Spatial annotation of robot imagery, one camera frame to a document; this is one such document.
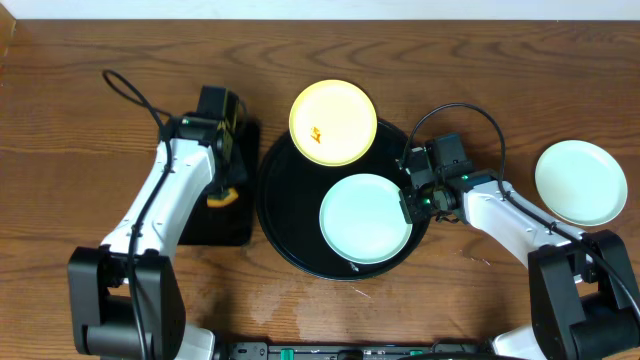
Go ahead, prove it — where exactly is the yellow green sponge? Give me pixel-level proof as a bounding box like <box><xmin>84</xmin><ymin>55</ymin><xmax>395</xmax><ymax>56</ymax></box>
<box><xmin>206</xmin><ymin>187</ymin><xmax>239</xmax><ymax>208</ymax></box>

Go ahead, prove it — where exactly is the mint plate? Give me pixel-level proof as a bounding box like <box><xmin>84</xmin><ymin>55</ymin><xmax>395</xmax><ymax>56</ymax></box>
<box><xmin>319</xmin><ymin>173</ymin><xmax>413</xmax><ymax>265</ymax></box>
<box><xmin>534</xmin><ymin>140</ymin><xmax>628</xmax><ymax>226</ymax></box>

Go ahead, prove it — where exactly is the yellow plate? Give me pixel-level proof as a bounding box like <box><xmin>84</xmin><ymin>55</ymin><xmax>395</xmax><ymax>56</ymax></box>
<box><xmin>289</xmin><ymin>79</ymin><xmax>378</xmax><ymax>167</ymax></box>

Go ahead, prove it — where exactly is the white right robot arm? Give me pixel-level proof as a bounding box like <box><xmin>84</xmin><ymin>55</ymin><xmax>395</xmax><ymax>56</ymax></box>
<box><xmin>401</xmin><ymin>166</ymin><xmax>639</xmax><ymax>360</ymax></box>

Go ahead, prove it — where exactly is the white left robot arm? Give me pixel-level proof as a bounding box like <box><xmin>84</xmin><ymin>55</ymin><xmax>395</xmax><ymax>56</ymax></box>
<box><xmin>67</xmin><ymin>116</ymin><xmax>239</xmax><ymax>359</ymax></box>

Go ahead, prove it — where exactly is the black rectangular tray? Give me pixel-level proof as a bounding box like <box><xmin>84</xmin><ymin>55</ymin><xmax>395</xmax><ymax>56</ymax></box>
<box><xmin>179</xmin><ymin>121</ymin><xmax>260</xmax><ymax>246</ymax></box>

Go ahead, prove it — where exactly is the black round tray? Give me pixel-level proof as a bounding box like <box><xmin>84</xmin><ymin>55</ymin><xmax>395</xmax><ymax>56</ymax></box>
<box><xmin>256</xmin><ymin>119</ymin><xmax>429</xmax><ymax>281</ymax></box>

